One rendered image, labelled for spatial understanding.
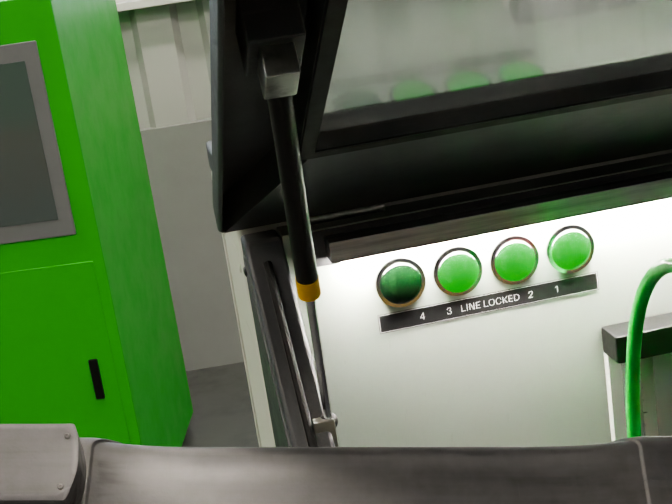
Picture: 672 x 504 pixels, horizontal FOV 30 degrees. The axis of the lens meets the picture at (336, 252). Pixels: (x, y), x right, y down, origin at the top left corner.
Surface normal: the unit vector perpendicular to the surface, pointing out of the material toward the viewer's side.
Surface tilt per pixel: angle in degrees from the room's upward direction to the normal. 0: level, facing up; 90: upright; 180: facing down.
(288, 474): 36
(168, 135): 90
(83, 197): 90
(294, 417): 43
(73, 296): 90
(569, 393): 90
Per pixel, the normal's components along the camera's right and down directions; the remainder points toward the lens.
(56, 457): 0.00, -0.58
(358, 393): 0.18, 0.25
